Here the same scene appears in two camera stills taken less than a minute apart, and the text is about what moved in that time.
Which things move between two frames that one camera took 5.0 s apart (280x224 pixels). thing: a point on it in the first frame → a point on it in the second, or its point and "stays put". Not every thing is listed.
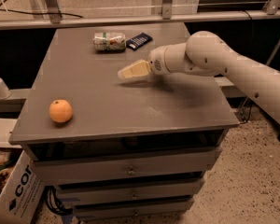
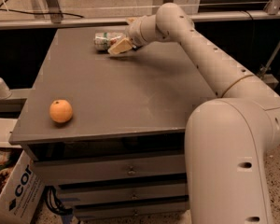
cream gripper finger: [138, 68] → [122, 46]
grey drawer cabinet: [120, 149] stays put
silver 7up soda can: [111, 41] stays put
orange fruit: [60, 110] stays put
